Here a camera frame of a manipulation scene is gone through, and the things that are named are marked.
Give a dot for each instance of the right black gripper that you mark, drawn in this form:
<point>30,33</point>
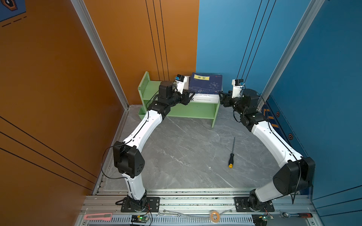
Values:
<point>227,98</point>

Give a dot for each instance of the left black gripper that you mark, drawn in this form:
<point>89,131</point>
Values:
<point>185,99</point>

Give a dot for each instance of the blue book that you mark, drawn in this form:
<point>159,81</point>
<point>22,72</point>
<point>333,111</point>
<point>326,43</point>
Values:
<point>205,83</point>

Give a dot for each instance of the white LOVER book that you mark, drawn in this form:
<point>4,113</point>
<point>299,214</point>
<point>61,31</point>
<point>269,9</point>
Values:
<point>206,98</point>

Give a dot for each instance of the white La Dame book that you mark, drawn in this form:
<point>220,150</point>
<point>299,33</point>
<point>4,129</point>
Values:
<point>186,82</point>

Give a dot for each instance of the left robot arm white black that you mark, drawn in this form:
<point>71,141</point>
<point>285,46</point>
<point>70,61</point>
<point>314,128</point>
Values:
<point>127,154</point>

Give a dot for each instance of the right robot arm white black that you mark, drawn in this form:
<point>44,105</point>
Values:
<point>296,172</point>

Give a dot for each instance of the yellow black screwdriver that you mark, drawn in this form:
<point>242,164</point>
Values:
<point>231,159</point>

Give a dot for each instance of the right circuit board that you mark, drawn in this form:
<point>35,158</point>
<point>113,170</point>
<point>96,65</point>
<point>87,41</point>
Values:
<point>261,220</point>

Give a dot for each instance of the circuit board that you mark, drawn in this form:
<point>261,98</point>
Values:
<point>140,220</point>
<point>261,220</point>

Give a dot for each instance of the tape roll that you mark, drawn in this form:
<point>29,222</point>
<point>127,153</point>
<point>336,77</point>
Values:
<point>214,216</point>

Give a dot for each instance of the left circuit board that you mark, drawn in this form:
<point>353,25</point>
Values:
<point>140,220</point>

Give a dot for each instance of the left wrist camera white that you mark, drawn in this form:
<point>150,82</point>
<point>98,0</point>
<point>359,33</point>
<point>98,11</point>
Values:
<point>179,79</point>

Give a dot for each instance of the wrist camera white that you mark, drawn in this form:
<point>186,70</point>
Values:
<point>179,79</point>
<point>238,86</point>

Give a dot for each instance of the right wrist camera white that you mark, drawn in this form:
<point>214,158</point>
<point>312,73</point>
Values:
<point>238,86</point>

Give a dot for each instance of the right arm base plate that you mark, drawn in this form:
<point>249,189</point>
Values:
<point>241,204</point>

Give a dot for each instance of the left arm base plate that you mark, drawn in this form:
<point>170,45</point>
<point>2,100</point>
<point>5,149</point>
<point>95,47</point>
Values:
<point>150,204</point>

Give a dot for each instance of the red handled ratchet wrench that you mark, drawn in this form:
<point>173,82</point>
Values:
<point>298,215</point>

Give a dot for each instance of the silver wrench on rail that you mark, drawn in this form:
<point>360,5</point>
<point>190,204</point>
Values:
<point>169,214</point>

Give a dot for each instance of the pink tool on rail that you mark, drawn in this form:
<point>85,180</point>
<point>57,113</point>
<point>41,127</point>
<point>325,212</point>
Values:
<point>99,216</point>

